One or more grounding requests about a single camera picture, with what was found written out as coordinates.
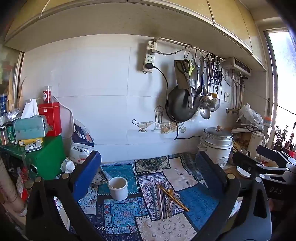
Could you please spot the metal hanging rail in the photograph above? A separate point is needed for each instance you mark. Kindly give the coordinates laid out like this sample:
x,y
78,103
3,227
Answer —
x,y
175,42

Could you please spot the green can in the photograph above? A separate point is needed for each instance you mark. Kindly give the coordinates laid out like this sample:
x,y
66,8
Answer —
x,y
10,134

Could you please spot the white ceramic cup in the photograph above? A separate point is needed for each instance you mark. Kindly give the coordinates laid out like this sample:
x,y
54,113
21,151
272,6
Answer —
x,y
118,188

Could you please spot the tableware wall decal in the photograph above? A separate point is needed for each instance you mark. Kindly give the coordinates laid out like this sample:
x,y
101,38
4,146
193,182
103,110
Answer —
x,y
143,125

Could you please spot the potted plant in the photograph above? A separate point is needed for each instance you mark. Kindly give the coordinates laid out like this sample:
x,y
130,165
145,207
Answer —
x,y
279,136

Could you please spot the metal ladle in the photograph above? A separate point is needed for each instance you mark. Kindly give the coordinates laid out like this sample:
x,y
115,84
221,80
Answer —
x,y
199,96

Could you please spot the row of hanging kitchen tools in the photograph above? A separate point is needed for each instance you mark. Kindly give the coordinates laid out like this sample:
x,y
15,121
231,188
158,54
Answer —
x,y
215,74

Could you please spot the glass spice jar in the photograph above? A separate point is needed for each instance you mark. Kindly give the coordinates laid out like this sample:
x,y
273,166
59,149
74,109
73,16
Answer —
x,y
3,136

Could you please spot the grey metal chopstick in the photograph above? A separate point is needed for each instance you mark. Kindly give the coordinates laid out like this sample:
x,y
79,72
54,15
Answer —
x,y
156,204

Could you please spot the white plate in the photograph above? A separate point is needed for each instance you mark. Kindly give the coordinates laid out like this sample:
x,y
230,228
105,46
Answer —
x,y
241,172

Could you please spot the red metal tin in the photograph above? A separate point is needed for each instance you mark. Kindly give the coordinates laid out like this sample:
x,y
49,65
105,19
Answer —
x,y
52,118

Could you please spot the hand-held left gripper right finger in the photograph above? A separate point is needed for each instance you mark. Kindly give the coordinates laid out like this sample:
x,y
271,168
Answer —
x,y
207,170

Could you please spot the patchwork patterned mat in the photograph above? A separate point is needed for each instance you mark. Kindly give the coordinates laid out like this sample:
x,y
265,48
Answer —
x,y
124,213

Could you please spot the teal tissue box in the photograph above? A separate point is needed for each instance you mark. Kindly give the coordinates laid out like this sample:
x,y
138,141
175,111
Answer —
x,y
29,127

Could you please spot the window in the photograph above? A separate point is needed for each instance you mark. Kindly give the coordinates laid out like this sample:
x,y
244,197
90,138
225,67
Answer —
x,y
285,81

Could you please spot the white wall socket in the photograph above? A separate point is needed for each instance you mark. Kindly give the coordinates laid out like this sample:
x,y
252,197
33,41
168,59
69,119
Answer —
x,y
227,97

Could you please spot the blue can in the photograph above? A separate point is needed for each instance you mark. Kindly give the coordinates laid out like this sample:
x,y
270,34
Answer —
x,y
2,105

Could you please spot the overhead kitchen cabinet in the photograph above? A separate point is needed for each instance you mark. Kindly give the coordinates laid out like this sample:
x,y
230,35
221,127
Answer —
x,y
115,20

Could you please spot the white electric kettle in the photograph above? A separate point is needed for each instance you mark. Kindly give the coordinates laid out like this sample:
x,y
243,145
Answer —
x,y
255,143

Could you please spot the black wok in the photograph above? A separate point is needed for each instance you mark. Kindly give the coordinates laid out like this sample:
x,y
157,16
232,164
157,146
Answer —
x,y
180,106

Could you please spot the crumpled white tissue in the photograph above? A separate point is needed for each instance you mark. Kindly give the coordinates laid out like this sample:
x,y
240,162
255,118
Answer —
x,y
67,165

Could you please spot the white rice cooker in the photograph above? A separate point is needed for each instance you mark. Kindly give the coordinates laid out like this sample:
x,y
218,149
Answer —
x,y
217,146

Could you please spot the yellow flat box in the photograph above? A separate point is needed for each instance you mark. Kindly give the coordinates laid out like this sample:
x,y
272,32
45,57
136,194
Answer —
x,y
30,141

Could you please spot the white wall appliance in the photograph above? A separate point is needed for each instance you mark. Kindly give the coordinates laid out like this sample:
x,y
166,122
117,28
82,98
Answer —
x,y
238,64

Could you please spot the green box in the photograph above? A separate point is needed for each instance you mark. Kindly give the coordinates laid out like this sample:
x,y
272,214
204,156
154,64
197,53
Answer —
x,y
47,157

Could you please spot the black chopstick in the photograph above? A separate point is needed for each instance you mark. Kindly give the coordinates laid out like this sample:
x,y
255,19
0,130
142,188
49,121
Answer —
x,y
165,206

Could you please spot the wooden cutting board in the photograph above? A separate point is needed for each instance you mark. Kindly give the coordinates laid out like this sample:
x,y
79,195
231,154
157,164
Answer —
x,y
227,171

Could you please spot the wall faucet pipes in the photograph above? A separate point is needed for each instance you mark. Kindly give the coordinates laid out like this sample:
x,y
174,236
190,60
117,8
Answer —
x,y
238,97

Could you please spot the gold spoon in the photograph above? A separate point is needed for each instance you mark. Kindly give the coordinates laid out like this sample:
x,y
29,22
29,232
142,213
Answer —
x,y
170,191

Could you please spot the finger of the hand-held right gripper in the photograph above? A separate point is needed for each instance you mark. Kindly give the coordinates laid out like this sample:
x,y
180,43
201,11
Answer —
x,y
270,153
245,162

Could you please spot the beige paper roll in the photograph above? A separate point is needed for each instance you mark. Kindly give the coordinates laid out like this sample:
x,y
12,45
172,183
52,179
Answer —
x,y
10,185

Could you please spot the white power strip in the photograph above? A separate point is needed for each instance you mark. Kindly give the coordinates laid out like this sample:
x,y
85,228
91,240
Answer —
x,y
149,58

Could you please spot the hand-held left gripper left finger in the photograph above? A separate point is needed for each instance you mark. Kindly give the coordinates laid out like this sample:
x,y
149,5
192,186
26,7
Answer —
x,y
89,171

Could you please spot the clear plastic bag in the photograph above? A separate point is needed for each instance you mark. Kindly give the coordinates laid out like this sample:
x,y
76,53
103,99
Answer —
x,y
251,117

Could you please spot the red can with clear cap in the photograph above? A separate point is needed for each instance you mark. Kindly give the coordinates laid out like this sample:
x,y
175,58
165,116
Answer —
x,y
47,95

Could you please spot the white and blue plastic bag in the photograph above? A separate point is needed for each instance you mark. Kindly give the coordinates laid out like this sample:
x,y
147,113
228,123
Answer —
x,y
81,141

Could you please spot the round metal serving spoon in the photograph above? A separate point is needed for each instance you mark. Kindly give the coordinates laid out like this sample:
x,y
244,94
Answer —
x,y
205,114

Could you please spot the perforated metal skimmer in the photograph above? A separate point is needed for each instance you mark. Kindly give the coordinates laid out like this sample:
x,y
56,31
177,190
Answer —
x,y
206,102

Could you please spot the small white device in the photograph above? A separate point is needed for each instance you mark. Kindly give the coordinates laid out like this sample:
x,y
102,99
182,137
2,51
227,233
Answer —
x,y
33,146

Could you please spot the pink chopstick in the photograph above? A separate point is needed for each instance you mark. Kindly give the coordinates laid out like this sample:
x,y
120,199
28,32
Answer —
x,y
160,205

